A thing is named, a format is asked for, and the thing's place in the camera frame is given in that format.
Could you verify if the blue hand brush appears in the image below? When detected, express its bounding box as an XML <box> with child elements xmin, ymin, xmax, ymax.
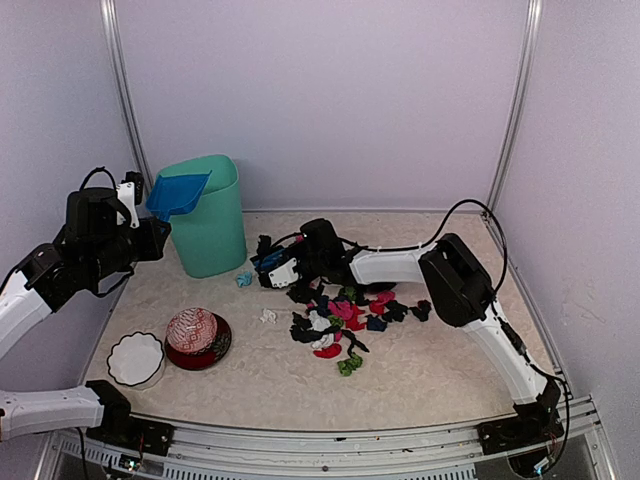
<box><xmin>250</xmin><ymin>248</ymin><xmax>297</xmax><ymax>285</ymax></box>

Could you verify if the white scalloped dish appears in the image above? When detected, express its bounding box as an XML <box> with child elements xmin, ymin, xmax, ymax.
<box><xmin>106</xmin><ymin>332</ymin><xmax>165</xmax><ymax>390</ymax></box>

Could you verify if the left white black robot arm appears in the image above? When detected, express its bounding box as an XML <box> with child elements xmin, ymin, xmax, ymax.
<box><xmin>1</xmin><ymin>186</ymin><xmax>171</xmax><ymax>445</ymax></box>

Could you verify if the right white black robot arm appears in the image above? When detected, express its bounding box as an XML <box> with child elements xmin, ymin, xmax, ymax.
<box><xmin>301</xmin><ymin>218</ymin><xmax>561</xmax><ymax>444</ymax></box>

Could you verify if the blue plastic dustpan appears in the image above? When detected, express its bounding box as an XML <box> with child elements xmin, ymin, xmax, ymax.
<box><xmin>146</xmin><ymin>172</ymin><xmax>211</xmax><ymax>222</ymax></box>

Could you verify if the right metal corner post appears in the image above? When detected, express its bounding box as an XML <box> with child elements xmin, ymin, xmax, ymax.
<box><xmin>487</xmin><ymin>0</ymin><xmax>544</xmax><ymax>211</ymax></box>

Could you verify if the front aluminium rail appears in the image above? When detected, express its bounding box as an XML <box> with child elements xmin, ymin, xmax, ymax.
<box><xmin>32</xmin><ymin>398</ymin><xmax>617</xmax><ymax>479</ymax></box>

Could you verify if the black paper scrap right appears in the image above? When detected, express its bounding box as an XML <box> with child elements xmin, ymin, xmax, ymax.
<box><xmin>409</xmin><ymin>300</ymin><xmax>432</xmax><ymax>323</ymax></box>

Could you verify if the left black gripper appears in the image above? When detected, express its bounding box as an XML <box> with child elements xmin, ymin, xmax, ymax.
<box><xmin>87</xmin><ymin>215</ymin><xmax>169</xmax><ymax>283</ymax></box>

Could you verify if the red patterned bowl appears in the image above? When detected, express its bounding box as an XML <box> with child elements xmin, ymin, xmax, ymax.
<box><xmin>166</xmin><ymin>307</ymin><xmax>218</xmax><ymax>354</ymax></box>

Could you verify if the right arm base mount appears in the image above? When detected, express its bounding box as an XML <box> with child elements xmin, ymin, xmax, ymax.
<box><xmin>477</xmin><ymin>379</ymin><xmax>565</xmax><ymax>455</ymax></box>

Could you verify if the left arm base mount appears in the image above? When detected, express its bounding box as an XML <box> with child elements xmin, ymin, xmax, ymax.
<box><xmin>85</xmin><ymin>380</ymin><xmax>174</xmax><ymax>457</ymax></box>

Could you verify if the black paper scrap far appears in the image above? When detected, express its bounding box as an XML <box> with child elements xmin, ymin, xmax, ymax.
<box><xmin>256</xmin><ymin>235</ymin><xmax>272</xmax><ymax>256</ymax></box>

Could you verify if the teal plastic waste bin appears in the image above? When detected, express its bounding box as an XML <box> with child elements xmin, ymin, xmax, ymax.
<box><xmin>156</xmin><ymin>155</ymin><xmax>247</xmax><ymax>278</ymax></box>

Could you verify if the left metal corner post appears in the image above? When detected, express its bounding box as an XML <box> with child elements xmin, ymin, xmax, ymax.
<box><xmin>100</xmin><ymin>0</ymin><xmax>153</xmax><ymax>185</ymax></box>

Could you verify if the black scrap pile centre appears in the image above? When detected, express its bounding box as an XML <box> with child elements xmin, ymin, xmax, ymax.
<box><xmin>287</xmin><ymin>282</ymin><xmax>409</xmax><ymax>362</ymax></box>

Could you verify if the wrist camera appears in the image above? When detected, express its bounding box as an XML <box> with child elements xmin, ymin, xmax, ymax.
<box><xmin>268</xmin><ymin>258</ymin><xmax>300</xmax><ymax>289</ymax></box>
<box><xmin>116</xmin><ymin>171</ymin><xmax>144</xmax><ymax>229</ymax></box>

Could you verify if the green paper scrap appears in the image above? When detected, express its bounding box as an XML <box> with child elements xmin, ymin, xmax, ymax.
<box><xmin>337</xmin><ymin>353</ymin><xmax>363</xmax><ymax>377</ymax></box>

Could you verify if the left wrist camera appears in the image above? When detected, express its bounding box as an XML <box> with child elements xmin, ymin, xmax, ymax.
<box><xmin>116</xmin><ymin>171</ymin><xmax>144</xmax><ymax>229</ymax></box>

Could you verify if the light blue paper scrap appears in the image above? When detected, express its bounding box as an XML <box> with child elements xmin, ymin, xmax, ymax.
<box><xmin>235</xmin><ymin>271</ymin><xmax>253</xmax><ymax>288</ymax></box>

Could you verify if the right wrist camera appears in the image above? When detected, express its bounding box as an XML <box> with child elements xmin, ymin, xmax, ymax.
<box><xmin>268</xmin><ymin>258</ymin><xmax>300</xmax><ymax>289</ymax></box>

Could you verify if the metal corner post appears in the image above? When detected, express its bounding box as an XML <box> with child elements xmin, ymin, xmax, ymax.
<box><xmin>487</xmin><ymin>0</ymin><xmax>544</xmax><ymax>211</ymax></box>
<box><xmin>100</xmin><ymin>0</ymin><xmax>153</xmax><ymax>185</ymax></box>

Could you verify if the black paper scrap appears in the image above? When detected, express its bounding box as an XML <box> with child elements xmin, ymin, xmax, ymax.
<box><xmin>409</xmin><ymin>300</ymin><xmax>432</xmax><ymax>323</ymax></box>
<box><xmin>256</xmin><ymin>235</ymin><xmax>272</xmax><ymax>256</ymax></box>

